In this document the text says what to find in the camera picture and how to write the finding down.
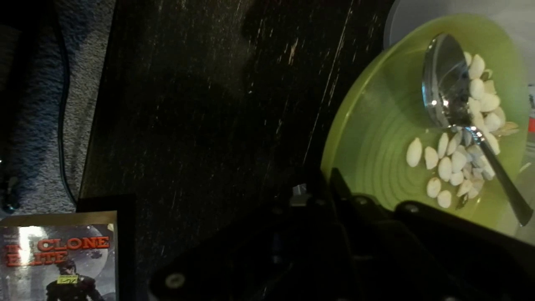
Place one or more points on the DVD case with dark figure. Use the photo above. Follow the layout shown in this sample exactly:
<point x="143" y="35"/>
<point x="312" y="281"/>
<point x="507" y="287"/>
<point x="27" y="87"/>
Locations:
<point x="56" y="261"/>

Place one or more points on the silver metal spoon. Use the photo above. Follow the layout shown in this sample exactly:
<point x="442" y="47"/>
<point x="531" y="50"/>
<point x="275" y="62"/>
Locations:
<point x="444" y="83"/>

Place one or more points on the pile of white seeds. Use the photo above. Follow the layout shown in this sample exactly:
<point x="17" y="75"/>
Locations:
<point x="445" y="167"/>

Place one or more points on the translucent white plastic jug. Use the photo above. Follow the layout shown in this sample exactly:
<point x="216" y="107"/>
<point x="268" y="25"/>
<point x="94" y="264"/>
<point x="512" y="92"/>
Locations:
<point x="435" y="8"/>

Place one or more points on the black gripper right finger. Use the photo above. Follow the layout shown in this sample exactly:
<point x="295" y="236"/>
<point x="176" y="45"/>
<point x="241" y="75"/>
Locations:
<point x="445" y="261"/>

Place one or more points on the yellow green round plate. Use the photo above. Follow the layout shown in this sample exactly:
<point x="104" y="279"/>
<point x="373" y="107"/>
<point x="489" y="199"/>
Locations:
<point x="378" y="134"/>

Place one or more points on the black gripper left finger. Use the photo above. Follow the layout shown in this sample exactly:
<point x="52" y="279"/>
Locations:
<point x="251" y="256"/>

